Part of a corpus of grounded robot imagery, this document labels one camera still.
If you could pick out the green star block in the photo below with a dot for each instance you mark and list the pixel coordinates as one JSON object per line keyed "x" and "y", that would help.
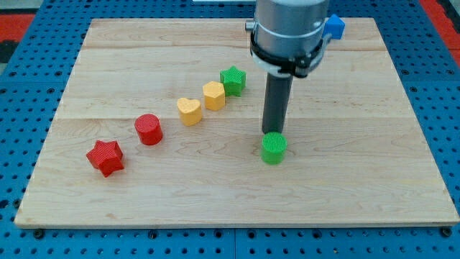
{"x": 234, "y": 81}

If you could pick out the wooden board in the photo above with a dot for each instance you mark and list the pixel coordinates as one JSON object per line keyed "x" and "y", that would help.
{"x": 356, "y": 155}

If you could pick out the green cylinder block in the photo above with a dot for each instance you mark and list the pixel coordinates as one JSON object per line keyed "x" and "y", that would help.
{"x": 273, "y": 148}

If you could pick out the yellow heart block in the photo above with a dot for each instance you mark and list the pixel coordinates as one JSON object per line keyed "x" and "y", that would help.
{"x": 190, "y": 111}

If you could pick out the red star block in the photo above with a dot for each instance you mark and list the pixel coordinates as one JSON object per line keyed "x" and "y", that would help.
{"x": 106, "y": 157}

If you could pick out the yellow pentagon block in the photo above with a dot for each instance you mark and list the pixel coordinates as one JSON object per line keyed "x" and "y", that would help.
{"x": 214, "y": 95}

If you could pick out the blue cube block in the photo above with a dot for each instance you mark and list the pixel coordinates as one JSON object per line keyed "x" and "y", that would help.
{"x": 335, "y": 27}

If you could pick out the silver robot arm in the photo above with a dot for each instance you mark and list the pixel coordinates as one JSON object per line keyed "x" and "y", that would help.
{"x": 286, "y": 36}

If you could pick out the red cylinder block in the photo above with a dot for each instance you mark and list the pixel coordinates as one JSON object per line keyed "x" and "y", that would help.
{"x": 148, "y": 129}

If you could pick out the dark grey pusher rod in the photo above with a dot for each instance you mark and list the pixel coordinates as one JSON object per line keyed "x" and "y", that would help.
{"x": 277, "y": 94}

